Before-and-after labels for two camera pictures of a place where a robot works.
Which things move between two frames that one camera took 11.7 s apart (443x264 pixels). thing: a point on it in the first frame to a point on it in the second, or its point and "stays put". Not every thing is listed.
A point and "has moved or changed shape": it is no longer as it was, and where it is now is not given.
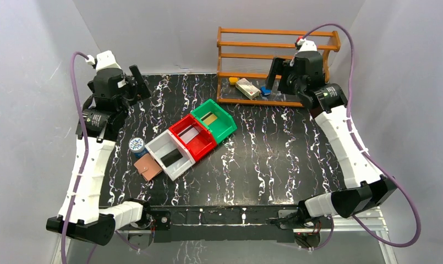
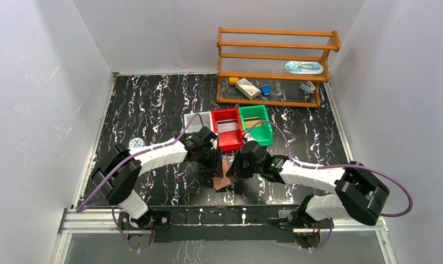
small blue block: [264, 91] stays put
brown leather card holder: [148, 167] has moved or changed shape
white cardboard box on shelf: [247, 88] stays put
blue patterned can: [137, 146] stays put
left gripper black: [132, 87] to [213, 166]
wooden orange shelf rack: [245, 58] stays put
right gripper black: [277, 69] to [235, 170]
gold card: [209, 118] to [250, 121]
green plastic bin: [215, 119] to [255, 122]
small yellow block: [233, 80] stays put
